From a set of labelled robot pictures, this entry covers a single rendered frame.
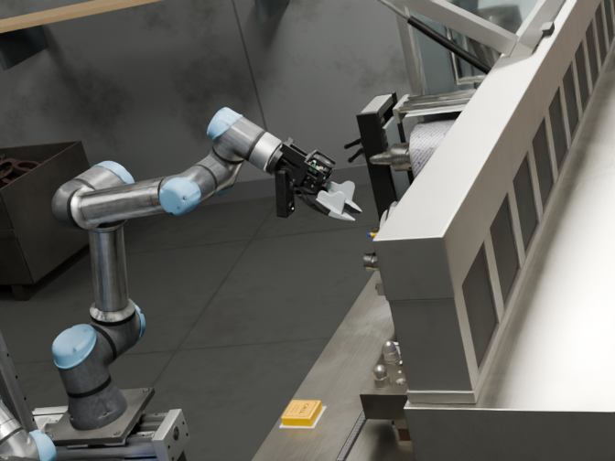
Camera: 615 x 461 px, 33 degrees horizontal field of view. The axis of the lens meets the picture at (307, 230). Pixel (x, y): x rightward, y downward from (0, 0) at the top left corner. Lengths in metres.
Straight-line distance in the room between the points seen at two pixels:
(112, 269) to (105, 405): 0.35
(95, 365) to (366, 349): 0.68
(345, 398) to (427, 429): 1.09
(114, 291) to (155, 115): 3.88
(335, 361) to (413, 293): 1.33
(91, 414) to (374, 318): 0.75
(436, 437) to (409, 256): 0.23
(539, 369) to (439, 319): 0.16
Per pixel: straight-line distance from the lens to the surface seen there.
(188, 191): 2.12
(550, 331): 1.33
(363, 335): 2.55
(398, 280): 1.15
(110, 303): 2.65
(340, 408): 2.29
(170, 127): 6.44
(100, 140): 6.67
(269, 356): 4.50
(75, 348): 2.61
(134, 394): 2.77
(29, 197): 5.82
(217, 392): 4.35
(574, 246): 1.54
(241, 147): 2.16
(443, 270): 1.13
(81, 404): 2.67
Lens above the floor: 2.10
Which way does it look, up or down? 22 degrees down
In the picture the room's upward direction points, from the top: 14 degrees counter-clockwise
